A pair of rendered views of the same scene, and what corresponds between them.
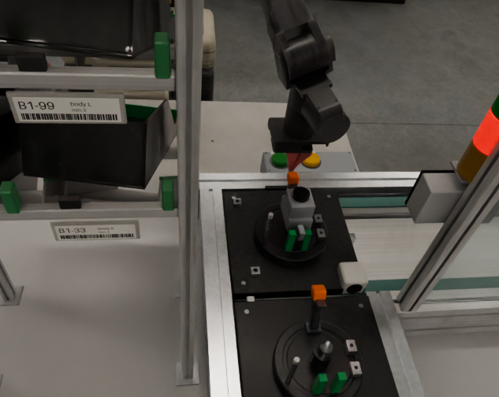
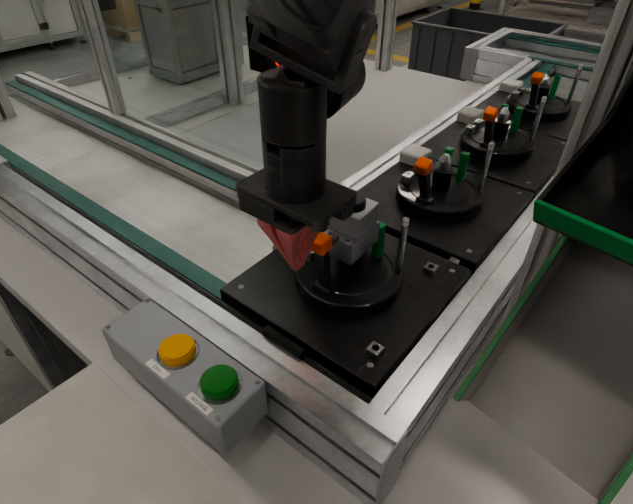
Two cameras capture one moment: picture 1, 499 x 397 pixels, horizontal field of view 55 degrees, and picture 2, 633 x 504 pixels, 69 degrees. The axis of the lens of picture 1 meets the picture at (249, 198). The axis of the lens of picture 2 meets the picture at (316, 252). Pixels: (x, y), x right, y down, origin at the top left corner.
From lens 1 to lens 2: 0.97 m
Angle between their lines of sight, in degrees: 82
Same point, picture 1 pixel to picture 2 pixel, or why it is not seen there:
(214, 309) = (500, 277)
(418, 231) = (184, 241)
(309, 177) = (218, 332)
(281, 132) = (329, 195)
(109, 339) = not seen: hidden behind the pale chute
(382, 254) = (250, 248)
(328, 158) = (148, 339)
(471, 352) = not seen: hidden behind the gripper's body
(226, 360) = (514, 241)
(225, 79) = not seen: outside the picture
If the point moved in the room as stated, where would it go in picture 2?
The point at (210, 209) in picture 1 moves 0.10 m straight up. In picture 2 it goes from (412, 388) to (425, 325)
